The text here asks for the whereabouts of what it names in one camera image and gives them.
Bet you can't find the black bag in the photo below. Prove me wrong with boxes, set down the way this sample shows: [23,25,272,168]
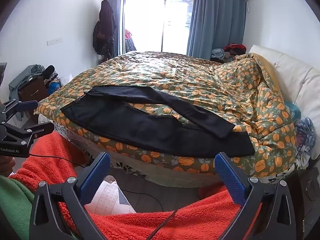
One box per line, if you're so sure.
[41,65,59,80]

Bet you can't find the floral pillow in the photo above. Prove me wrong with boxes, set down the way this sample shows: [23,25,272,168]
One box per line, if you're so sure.
[294,117,317,161]

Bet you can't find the glass sliding window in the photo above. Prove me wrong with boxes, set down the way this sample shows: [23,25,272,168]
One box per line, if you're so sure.
[122,0,195,54]

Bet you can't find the green floral quilt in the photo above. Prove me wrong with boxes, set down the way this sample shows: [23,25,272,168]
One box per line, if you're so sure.
[37,51,300,178]

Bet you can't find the person's left hand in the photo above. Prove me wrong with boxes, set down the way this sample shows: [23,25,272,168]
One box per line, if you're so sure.
[0,156,16,178]

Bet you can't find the dark quilted garment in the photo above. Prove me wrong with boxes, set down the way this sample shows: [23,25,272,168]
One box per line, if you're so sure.
[125,29,137,53]

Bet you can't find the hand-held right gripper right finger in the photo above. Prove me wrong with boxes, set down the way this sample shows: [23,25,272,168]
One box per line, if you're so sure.
[214,152,297,240]

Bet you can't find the red black garment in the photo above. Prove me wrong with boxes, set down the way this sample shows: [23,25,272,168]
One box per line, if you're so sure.
[223,43,247,54]

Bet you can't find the brown wooden cabinet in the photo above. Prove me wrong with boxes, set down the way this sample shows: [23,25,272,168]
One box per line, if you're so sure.
[17,76,49,103]

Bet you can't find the black cable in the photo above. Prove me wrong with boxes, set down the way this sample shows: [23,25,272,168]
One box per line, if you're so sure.
[29,154,87,168]
[120,189,166,212]
[144,210,178,240]

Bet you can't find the dark hanging coats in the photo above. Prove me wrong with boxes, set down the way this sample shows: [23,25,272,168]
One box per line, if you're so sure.
[92,0,118,58]

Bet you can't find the cream padded headboard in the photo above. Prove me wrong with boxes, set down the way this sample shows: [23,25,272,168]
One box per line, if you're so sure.
[246,44,320,160]

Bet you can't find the dark nightstand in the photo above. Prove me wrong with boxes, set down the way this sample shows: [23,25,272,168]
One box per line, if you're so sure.
[287,155,320,222]

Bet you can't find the white patterned bag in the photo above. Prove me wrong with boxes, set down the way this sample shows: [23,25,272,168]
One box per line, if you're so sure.
[85,175,137,216]

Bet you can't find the person's left forearm green sleeve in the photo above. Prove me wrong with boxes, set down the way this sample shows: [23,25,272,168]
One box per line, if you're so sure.
[0,174,38,240]

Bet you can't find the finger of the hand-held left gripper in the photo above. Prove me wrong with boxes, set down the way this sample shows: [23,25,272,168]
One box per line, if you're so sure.
[0,122,55,146]
[0,100,39,123]

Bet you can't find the leaf print bed sheet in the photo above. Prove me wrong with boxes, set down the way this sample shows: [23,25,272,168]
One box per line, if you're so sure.
[54,122,295,183]

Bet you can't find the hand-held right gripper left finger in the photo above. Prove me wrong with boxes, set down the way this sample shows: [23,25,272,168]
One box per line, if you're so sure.
[29,152,112,240]

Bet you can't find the black pants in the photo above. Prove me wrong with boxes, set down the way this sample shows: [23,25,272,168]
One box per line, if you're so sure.
[61,85,255,158]

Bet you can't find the grey blue garment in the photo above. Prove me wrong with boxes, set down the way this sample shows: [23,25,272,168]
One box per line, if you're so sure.
[210,48,227,62]

